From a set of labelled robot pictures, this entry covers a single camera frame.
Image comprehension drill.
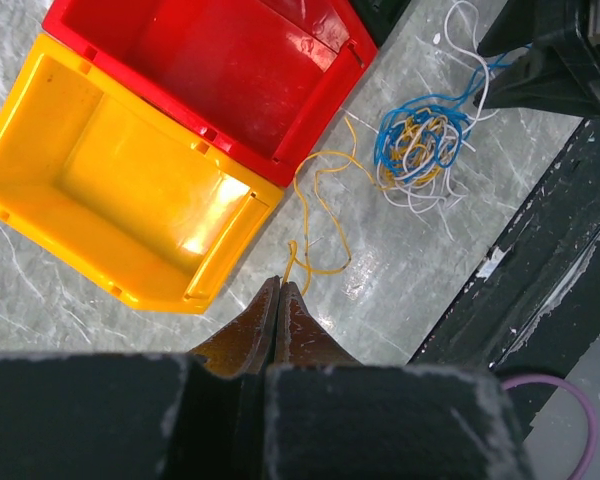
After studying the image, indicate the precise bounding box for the white wire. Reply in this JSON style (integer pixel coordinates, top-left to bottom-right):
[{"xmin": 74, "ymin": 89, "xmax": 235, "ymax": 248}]
[{"xmin": 377, "ymin": 0, "xmax": 501, "ymax": 214}]

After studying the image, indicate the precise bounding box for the blue wire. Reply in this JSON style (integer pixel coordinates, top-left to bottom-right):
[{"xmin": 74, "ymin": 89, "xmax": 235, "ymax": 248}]
[{"xmin": 373, "ymin": 42, "xmax": 534, "ymax": 176}]

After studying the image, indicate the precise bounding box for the red plastic bin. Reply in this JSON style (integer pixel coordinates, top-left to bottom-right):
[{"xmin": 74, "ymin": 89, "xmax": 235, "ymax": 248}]
[{"xmin": 42, "ymin": 0, "xmax": 378, "ymax": 187}]

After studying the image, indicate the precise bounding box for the yellow wire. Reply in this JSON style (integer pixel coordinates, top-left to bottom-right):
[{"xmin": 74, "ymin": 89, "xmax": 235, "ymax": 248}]
[{"xmin": 282, "ymin": 107, "xmax": 461, "ymax": 297}]

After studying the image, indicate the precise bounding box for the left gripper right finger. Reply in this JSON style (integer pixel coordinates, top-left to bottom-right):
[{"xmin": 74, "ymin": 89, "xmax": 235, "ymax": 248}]
[{"xmin": 274, "ymin": 282, "xmax": 361, "ymax": 367}]

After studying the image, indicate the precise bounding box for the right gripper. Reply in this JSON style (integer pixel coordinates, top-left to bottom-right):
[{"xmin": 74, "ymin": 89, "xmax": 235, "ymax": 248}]
[{"xmin": 473, "ymin": 1, "xmax": 600, "ymax": 118}]

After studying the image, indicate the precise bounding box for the black plastic bin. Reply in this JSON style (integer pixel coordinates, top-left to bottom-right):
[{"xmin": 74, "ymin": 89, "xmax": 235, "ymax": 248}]
[{"xmin": 349, "ymin": 0, "xmax": 411, "ymax": 48}]

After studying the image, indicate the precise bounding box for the yellow plastic bin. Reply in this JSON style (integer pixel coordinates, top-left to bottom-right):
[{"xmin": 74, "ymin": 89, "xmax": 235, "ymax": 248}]
[{"xmin": 0, "ymin": 34, "xmax": 283, "ymax": 314}]

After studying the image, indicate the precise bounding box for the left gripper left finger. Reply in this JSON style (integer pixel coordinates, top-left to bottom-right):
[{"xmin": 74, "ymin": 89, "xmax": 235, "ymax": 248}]
[{"xmin": 192, "ymin": 277, "xmax": 279, "ymax": 376}]

